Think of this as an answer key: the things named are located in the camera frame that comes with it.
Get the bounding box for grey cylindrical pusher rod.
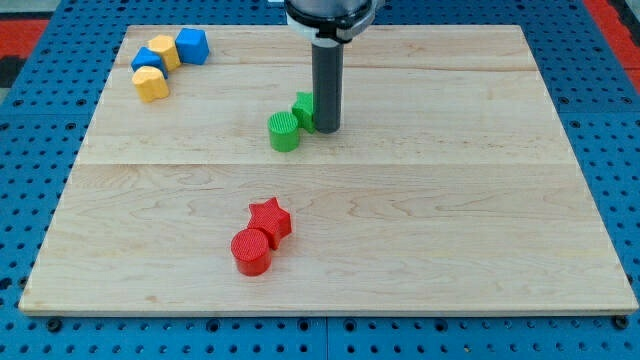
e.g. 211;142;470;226
312;45;343;134

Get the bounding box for green star block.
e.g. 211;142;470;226
291;92;315;133

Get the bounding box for red star block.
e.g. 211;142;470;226
248;197;292;250

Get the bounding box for green cylinder block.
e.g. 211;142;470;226
267;112;299;152

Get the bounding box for blue cube block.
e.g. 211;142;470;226
175;28;209;65

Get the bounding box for yellow hexagon block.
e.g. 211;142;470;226
147;35;181;72

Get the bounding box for yellow heart block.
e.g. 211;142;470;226
132;66;170;103

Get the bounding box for wooden board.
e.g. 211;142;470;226
19;25;638;317

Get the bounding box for blue triangular block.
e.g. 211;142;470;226
131;47;168;79

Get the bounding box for red cylinder block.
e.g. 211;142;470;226
231;228;271;276

